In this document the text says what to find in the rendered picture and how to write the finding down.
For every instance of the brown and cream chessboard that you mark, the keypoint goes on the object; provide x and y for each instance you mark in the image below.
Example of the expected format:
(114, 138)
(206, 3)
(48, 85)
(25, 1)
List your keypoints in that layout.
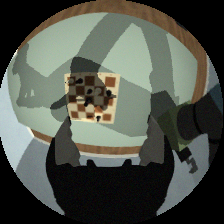
(102, 105)

